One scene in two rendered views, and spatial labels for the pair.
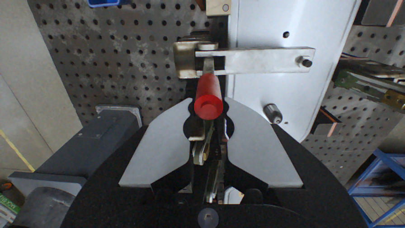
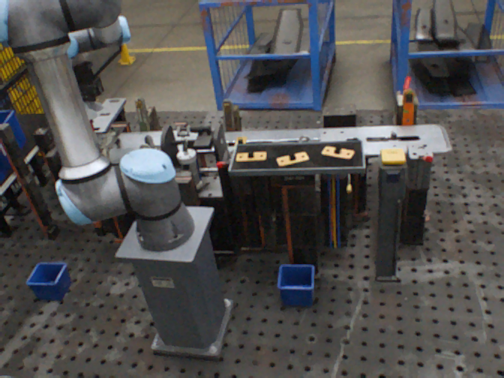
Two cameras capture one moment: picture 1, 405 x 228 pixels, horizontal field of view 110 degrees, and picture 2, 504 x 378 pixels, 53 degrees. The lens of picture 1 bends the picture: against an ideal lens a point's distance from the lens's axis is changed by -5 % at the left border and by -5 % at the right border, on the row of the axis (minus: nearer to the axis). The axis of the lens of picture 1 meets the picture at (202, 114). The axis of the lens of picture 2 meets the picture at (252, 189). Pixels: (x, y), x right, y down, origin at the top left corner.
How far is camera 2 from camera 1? 175 cm
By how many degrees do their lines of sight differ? 68
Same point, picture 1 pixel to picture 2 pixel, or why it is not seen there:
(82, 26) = (62, 329)
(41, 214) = not seen: hidden behind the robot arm
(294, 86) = (139, 141)
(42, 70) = not seen: outside the picture
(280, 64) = (110, 135)
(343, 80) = (142, 127)
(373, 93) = (142, 112)
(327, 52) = (125, 135)
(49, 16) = (34, 360)
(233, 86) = not seen: hidden behind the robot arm
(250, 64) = (106, 142)
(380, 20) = (122, 127)
